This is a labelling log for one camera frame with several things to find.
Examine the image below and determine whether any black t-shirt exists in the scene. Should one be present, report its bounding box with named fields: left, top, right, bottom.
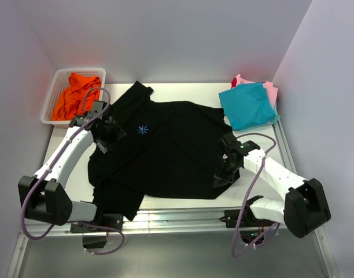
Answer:
left=88, top=82, right=232, bottom=220

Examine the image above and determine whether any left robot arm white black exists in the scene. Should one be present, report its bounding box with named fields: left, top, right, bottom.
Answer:
left=18, top=116, right=126, bottom=240

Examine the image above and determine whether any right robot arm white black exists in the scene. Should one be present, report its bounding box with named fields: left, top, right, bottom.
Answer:
left=214, top=134, right=331, bottom=238

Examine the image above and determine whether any orange t-shirt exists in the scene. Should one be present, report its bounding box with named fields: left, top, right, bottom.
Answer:
left=50, top=72, right=102, bottom=121

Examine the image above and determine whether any teal folded t-shirt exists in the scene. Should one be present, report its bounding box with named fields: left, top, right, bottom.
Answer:
left=219, top=83, right=280, bottom=131

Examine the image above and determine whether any white plastic basket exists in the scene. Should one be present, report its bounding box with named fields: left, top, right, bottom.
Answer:
left=40, top=67, right=106, bottom=128

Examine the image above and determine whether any red folded t-shirt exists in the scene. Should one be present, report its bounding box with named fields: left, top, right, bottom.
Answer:
left=231, top=78, right=237, bottom=88

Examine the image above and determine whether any pink folded t-shirt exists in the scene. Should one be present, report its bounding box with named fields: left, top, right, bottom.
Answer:
left=234, top=74, right=278, bottom=110

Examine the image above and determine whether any aluminium mounting rail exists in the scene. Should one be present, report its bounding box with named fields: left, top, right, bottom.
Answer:
left=6, top=115, right=340, bottom=278

